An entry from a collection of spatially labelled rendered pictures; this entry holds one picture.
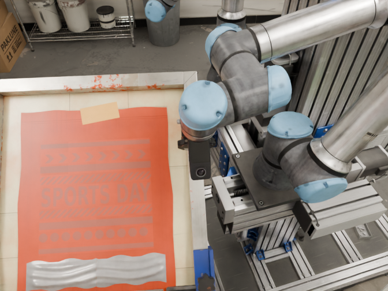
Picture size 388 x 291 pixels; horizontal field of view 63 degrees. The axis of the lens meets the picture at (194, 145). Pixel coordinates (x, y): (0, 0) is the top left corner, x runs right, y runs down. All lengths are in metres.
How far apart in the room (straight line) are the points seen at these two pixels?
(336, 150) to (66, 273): 0.74
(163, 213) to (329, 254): 1.48
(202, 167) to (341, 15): 0.41
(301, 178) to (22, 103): 0.78
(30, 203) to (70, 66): 3.08
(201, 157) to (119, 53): 3.39
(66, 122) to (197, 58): 2.99
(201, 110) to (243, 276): 1.60
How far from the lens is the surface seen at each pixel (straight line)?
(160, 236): 0.89
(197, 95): 0.50
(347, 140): 0.79
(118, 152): 0.91
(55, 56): 4.18
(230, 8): 1.33
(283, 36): 0.66
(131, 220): 0.90
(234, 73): 0.58
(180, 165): 0.89
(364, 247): 2.31
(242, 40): 0.64
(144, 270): 0.90
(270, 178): 1.01
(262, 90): 0.54
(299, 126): 0.90
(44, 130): 0.98
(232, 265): 2.03
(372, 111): 0.76
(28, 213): 0.98
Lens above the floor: 2.09
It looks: 48 degrees down
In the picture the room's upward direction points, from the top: straight up
